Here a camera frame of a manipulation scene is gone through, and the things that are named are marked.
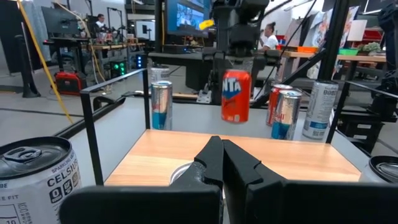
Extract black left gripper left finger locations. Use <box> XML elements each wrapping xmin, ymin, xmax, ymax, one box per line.
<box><xmin>58</xmin><ymin>135</ymin><xmax>224</xmax><ymax>224</ymax></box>

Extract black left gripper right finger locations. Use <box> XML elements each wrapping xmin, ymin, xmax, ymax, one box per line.
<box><xmin>222</xmin><ymin>139</ymin><xmax>398</xmax><ymax>224</ymax></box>

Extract silver blue Red Bull can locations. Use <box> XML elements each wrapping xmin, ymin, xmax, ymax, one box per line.
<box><xmin>150</xmin><ymin>80</ymin><xmax>174</xmax><ymax>131</ymax></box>
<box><xmin>271</xmin><ymin>89</ymin><xmax>303</xmax><ymax>141</ymax></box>
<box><xmin>170</xmin><ymin>161</ymin><xmax>195</xmax><ymax>185</ymax></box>

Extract red orange Fanta can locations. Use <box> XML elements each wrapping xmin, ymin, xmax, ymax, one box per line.
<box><xmin>221</xmin><ymin>68</ymin><xmax>252</xmax><ymax>124</ymax></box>
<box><xmin>266</xmin><ymin>83</ymin><xmax>294</xmax><ymax>127</ymax></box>

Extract white Celsius can black lid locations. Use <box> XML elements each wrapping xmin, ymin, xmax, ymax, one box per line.
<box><xmin>0</xmin><ymin>136</ymin><xmax>82</xmax><ymax>224</ymax></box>
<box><xmin>150</xmin><ymin>64</ymin><xmax>171</xmax><ymax>84</ymax></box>
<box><xmin>302</xmin><ymin>79</ymin><xmax>339</xmax><ymax>140</ymax></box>
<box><xmin>358</xmin><ymin>154</ymin><xmax>398</xmax><ymax>184</ymax></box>

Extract wooden tray board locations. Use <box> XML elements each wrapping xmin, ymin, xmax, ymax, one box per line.
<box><xmin>80</xmin><ymin>68</ymin><xmax>398</xmax><ymax>187</ymax></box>

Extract black drawer cabinet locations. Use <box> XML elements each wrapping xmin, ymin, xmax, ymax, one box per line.
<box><xmin>337</xmin><ymin>107</ymin><xmax>397</xmax><ymax>154</ymax></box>

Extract black computer case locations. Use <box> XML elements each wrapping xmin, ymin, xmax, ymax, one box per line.
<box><xmin>148</xmin><ymin>51</ymin><xmax>218</xmax><ymax>91</ymax></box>

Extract black computer green lights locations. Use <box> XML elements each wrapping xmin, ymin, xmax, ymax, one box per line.
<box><xmin>109</xmin><ymin>60</ymin><xmax>128</xmax><ymax>78</ymax></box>

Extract orange plastic bin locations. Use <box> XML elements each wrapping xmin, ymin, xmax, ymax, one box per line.
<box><xmin>297</xmin><ymin>45</ymin><xmax>320</xmax><ymax>54</ymax></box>

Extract person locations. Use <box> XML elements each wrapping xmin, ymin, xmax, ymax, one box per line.
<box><xmin>95</xmin><ymin>13</ymin><xmax>106</xmax><ymax>30</ymax></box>
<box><xmin>259</xmin><ymin>21</ymin><xmax>279</xmax><ymax>52</ymax></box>

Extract green plastic bin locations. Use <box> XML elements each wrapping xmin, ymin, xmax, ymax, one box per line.
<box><xmin>338</xmin><ymin>48</ymin><xmax>359</xmax><ymax>57</ymax></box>

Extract wooden work table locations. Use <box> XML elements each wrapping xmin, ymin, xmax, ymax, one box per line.
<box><xmin>278</xmin><ymin>49</ymin><xmax>388</xmax><ymax>82</ymax></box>

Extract red black case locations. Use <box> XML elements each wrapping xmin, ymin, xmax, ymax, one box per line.
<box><xmin>54</xmin><ymin>70</ymin><xmax>87</xmax><ymax>95</ymax></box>

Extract small green plant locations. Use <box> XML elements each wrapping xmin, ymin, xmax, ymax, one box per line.
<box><xmin>357</xmin><ymin>41</ymin><xmax>382</xmax><ymax>54</ymax></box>

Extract large display screen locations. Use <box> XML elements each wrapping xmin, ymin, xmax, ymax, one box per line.
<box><xmin>164</xmin><ymin>0</ymin><xmax>213</xmax><ymax>39</ymax></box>

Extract dark computer monitor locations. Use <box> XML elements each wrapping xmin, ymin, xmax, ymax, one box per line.
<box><xmin>41</xmin><ymin>6</ymin><xmax>82</xmax><ymax>35</ymax></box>

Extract white metal bracket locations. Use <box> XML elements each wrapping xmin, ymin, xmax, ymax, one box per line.
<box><xmin>196</xmin><ymin>89</ymin><xmax>213</xmax><ymax>105</ymax></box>

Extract black aluminium table frame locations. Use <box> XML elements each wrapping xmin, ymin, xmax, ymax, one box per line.
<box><xmin>54</xmin><ymin>0</ymin><xmax>351</xmax><ymax>139</ymax></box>

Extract yellow cable tag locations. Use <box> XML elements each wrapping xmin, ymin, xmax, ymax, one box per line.
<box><xmin>198</xmin><ymin>19</ymin><xmax>215</xmax><ymax>31</ymax></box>

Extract yellow hanging cord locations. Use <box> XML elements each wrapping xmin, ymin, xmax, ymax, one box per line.
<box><xmin>17</xmin><ymin>0</ymin><xmax>75</xmax><ymax>124</ymax></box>

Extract black floor post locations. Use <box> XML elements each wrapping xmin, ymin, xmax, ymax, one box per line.
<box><xmin>14</xmin><ymin>34</ymin><xmax>42</xmax><ymax>99</ymax></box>

